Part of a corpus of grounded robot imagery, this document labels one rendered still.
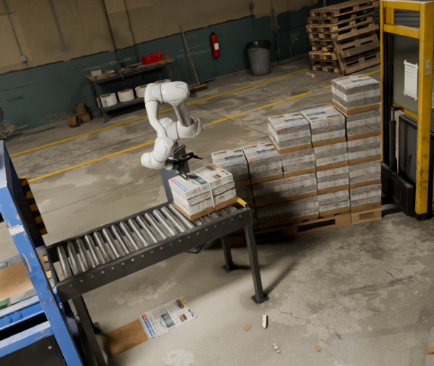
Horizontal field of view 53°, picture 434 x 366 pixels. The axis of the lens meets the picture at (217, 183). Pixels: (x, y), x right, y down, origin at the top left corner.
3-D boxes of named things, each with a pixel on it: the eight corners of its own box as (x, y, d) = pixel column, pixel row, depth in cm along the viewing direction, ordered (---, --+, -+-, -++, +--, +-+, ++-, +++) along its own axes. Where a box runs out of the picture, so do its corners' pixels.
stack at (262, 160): (224, 227, 438) (210, 152, 403) (337, 205, 439) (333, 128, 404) (228, 248, 403) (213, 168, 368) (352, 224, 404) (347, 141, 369)
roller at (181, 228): (167, 210, 330) (165, 204, 328) (190, 236, 290) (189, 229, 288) (160, 212, 328) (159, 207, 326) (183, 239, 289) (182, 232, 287)
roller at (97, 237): (100, 235, 312) (98, 229, 310) (116, 266, 273) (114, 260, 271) (93, 237, 311) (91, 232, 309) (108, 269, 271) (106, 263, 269)
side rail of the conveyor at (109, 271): (250, 220, 309) (247, 205, 304) (253, 223, 305) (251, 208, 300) (61, 298, 264) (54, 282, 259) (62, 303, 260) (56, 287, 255)
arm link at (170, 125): (160, 141, 385) (154, 118, 375) (181, 138, 383) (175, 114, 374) (158, 147, 370) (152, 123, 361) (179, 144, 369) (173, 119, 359)
